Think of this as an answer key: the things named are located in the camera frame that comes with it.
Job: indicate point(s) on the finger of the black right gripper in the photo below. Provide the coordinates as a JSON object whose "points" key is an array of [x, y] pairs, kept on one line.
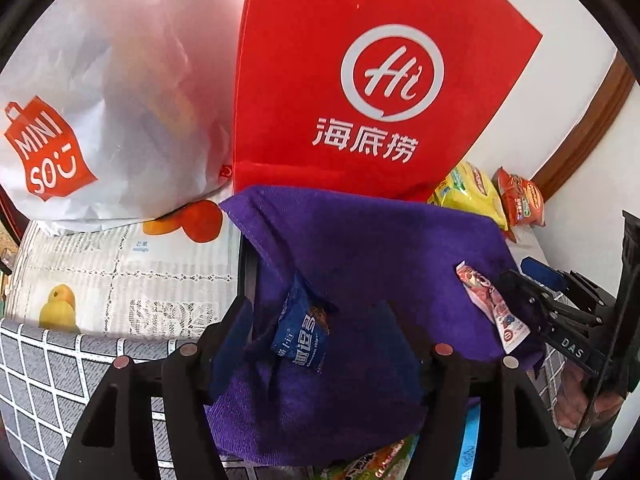
{"points": [[516, 438]]}

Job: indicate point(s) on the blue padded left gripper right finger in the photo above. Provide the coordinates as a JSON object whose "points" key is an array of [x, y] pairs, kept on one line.
{"points": [[542, 274]]}

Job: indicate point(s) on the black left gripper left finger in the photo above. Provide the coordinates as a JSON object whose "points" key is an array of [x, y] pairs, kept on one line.
{"points": [[114, 438]]}

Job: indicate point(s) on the pink white snack packet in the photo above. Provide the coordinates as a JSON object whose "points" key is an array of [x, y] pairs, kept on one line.
{"points": [[511, 330]]}

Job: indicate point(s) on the small blue snack packet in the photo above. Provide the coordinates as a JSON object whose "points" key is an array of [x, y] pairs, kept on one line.
{"points": [[303, 327]]}

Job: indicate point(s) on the person's right hand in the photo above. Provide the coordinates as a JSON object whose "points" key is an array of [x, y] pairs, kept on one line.
{"points": [[572, 403]]}

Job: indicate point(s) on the light blue snack box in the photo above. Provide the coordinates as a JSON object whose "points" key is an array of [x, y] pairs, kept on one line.
{"points": [[469, 444]]}

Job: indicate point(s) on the orange red snack bag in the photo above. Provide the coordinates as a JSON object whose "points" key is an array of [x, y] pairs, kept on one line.
{"points": [[521, 200]]}

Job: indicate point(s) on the grey checked tablecloth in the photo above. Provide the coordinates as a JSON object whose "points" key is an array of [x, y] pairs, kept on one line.
{"points": [[47, 378]]}

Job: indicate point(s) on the yellow chips bag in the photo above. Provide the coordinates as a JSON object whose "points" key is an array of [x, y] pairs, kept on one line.
{"points": [[468, 189]]}

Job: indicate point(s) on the green snack packet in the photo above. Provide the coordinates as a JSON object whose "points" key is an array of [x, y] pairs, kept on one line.
{"points": [[390, 462]]}

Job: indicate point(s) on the purple towel lined basket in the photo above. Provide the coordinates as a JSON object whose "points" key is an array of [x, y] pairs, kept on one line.
{"points": [[374, 264]]}

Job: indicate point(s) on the fruit print newspaper cloth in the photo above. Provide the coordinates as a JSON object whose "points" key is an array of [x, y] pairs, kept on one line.
{"points": [[168, 278]]}

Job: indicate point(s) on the red Haidilao paper bag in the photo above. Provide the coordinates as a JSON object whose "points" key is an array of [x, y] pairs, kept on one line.
{"points": [[371, 97]]}

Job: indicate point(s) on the white Miniso plastic bag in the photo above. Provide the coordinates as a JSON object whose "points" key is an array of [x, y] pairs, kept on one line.
{"points": [[104, 120]]}

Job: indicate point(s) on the brown wooden door frame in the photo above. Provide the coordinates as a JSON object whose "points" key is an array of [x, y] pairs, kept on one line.
{"points": [[590, 130]]}

